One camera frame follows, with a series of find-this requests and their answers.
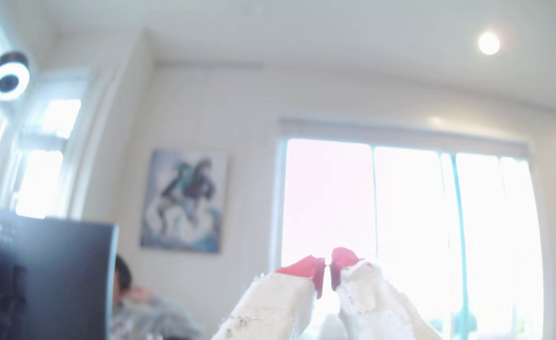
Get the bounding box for cloth-wrapped red gripper finger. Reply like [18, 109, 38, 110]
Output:
[211, 255, 326, 340]
[330, 246, 444, 340]

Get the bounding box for large bright sliding window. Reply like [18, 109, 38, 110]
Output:
[271, 118, 545, 340]

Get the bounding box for dark-haired person in grey shirt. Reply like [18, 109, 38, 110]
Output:
[110, 255, 203, 340]

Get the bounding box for black computer monitor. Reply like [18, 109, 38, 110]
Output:
[0, 205, 119, 340]

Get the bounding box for tall narrow white-framed window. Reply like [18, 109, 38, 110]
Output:
[0, 71, 94, 220]

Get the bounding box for round recessed ceiling light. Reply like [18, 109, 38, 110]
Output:
[478, 31, 501, 56]

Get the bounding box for blue and white wall painting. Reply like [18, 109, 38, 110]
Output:
[139, 150, 229, 254]

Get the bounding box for black webcam with ring light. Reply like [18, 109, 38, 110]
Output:
[0, 51, 31, 111]

